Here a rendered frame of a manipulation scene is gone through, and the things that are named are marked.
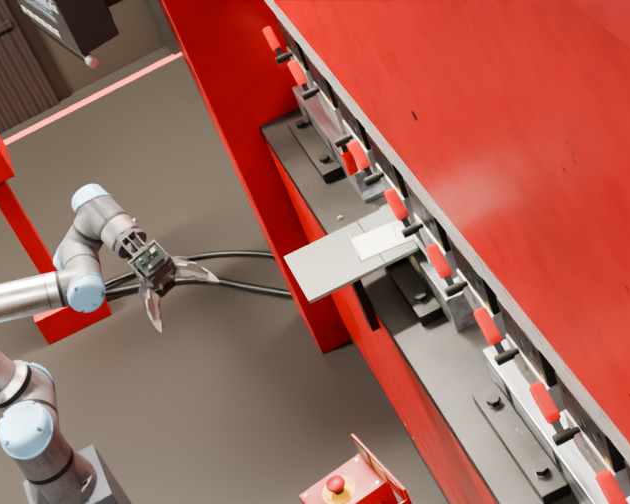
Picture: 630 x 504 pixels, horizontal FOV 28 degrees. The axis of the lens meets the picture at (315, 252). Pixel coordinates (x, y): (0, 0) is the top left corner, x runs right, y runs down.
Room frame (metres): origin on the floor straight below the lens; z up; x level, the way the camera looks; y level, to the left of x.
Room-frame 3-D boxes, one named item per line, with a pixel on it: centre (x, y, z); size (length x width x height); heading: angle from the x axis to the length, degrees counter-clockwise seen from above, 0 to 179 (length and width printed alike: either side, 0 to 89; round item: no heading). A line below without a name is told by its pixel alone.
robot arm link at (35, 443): (2.08, 0.72, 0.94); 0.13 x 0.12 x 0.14; 0
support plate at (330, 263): (2.17, -0.07, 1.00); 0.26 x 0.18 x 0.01; 95
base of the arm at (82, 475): (2.08, 0.72, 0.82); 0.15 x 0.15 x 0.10
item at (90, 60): (3.38, 0.43, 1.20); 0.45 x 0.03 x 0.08; 19
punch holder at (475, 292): (1.61, -0.27, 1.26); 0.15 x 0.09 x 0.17; 5
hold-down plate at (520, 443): (1.58, -0.21, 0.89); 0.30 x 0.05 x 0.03; 5
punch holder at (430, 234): (1.81, -0.25, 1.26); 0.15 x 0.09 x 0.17; 5
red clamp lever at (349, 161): (2.23, -0.15, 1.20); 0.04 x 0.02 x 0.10; 95
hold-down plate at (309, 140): (2.78, -0.11, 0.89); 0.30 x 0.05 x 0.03; 5
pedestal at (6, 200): (3.74, 0.90, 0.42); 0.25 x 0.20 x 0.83; 95
